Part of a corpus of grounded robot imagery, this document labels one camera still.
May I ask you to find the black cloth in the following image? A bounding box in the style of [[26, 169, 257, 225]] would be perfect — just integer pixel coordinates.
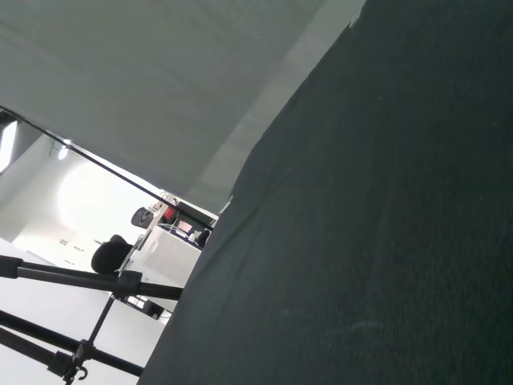
[[135, 0, 513, 385]]

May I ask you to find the black partition rail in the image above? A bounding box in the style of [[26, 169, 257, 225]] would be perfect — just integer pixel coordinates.
[[0, 104, 216, 233]]

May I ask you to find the black tripod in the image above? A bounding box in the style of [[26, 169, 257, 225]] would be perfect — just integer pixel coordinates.
[[0, 254, 185, 385]]

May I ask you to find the black office chair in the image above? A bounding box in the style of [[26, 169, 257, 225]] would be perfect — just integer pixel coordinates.
[[91, 234, 134, 274]]

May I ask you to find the grey-backed office chair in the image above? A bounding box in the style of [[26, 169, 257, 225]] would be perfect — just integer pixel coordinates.
[[131, 206, 156, 230]]

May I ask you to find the white desk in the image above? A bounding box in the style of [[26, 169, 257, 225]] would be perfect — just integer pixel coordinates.
[[153, 222, 204, 264]]

